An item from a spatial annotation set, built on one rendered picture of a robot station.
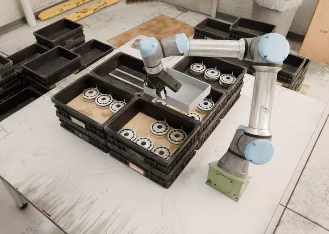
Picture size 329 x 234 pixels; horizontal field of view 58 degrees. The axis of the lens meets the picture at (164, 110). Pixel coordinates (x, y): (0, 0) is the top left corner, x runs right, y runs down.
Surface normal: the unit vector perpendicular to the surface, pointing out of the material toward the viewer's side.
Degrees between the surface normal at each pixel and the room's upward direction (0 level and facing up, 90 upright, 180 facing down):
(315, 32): 76
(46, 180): 0
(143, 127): 0
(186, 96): 1
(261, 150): 64
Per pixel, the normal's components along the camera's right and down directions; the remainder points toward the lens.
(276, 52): 0.07, 0.03
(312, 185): 0.00, -0.73
